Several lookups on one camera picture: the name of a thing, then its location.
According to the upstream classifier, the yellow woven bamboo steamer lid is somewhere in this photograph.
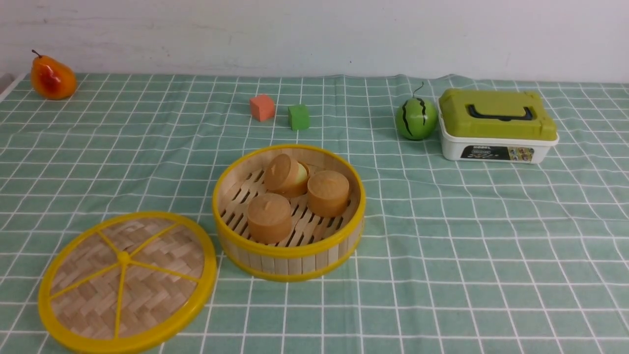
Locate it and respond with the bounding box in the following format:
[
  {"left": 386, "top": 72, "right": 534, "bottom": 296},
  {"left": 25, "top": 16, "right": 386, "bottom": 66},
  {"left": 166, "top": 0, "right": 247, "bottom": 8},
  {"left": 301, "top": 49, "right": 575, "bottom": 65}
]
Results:
[{"left": 38, "top": 211, "right": 217, "bottom": 354}]

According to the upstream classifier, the yellow bamboo steamer basket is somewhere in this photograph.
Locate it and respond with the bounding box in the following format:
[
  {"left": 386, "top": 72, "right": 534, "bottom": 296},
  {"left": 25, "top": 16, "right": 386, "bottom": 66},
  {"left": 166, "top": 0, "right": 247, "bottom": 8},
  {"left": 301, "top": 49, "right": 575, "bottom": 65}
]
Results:
[{"left": 212, "top": 144, "right": 367, "bottom": 282}]

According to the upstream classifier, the brown toy bun right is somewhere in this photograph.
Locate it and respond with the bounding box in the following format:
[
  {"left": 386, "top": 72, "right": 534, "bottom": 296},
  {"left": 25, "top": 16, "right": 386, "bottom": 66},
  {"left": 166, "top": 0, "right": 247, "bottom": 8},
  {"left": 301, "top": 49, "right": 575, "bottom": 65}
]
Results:
[{"left": 307, "top": 170, "right": 350, "bottom": 218}]

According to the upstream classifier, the brown toy bun tipped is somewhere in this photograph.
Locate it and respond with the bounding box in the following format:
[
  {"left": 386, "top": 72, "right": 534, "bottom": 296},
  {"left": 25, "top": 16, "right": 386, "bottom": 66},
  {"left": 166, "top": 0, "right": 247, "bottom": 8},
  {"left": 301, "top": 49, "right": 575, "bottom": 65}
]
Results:
[{"left": 263, "top": 154, "right": 310, "bottom": 199}]

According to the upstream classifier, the brown toy bun front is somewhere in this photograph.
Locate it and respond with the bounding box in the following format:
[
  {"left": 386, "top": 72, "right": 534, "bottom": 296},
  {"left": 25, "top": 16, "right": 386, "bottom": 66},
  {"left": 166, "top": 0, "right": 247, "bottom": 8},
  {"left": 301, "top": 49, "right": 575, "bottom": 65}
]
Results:
[{"left": 246, "top": 193, "right": 292, "bottom": 244}]

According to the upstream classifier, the green foam cube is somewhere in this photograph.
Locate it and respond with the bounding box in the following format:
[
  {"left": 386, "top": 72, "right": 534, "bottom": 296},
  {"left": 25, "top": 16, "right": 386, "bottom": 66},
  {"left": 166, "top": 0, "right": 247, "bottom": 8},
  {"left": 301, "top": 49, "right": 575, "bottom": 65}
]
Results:
[{"left": 288, "top": 104, "right": 311, "bottom": 131}]

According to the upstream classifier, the orange foam cube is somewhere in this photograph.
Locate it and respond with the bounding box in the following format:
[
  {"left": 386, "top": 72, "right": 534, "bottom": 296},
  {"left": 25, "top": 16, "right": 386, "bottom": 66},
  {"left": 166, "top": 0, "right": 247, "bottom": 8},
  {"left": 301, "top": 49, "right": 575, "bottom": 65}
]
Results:
[{"left": 249, "top": 94, "right": 276, "bottom": 122}]

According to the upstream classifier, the green toy watermelon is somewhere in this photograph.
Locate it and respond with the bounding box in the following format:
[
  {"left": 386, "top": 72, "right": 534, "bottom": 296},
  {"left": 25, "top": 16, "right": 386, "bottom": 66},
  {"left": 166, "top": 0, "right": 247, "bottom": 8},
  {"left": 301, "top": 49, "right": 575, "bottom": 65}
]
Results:
[{"left": 395, "top": 82, "right": 438, "bottom": 141}]

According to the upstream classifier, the green checkered tablecloth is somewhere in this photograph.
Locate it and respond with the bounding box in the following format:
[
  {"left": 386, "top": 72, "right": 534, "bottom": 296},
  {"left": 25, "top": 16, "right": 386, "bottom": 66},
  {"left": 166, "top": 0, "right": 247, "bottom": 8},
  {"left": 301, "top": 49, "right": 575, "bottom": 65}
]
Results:
[{"left": 0, "top": 73, "right": 629, "bottom": 354}]

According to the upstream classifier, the green lidded white storage box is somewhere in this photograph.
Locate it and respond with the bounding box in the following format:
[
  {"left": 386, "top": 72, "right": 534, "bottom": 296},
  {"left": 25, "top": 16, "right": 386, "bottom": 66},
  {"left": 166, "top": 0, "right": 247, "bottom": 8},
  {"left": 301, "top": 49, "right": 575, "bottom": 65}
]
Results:
[{"left": 438, "top": 88, "right": 559, "bottom": 164}]

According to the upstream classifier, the orange red toy pear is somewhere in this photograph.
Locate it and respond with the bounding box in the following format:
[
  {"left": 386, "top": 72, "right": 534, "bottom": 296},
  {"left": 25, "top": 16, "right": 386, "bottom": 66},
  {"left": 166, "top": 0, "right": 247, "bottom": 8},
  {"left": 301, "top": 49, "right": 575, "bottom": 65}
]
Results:
[{"left": 30, "top": 50, "right": 77, "bottom": 100}]

